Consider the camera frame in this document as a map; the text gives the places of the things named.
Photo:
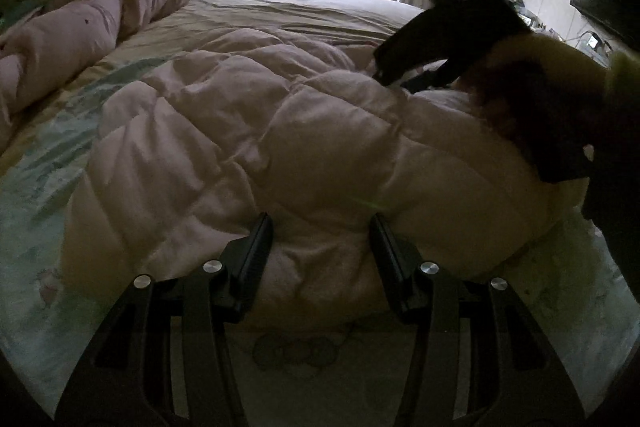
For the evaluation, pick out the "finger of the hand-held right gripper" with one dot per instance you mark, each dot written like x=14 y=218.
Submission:
x=425 y=81

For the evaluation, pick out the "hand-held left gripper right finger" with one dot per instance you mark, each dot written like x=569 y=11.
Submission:
x=387 y=252

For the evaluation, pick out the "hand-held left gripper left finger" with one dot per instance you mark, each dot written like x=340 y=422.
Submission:
x=255 y=252

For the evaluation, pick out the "pink quilted comforter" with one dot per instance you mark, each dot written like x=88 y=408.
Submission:
x=300 y=132

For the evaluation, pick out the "person's right forearm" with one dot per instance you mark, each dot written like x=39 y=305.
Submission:
x=555 y=52

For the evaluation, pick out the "person's right hand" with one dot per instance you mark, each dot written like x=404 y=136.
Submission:
x=495 y=112

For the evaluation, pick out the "bed with beige sheet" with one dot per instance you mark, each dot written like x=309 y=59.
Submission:
x=300 y=12

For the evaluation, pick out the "small lit screen device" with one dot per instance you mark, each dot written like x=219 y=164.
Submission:
x=594 y=41

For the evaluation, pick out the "pink rolled duvet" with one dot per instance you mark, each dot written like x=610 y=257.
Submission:
x=90 y=17

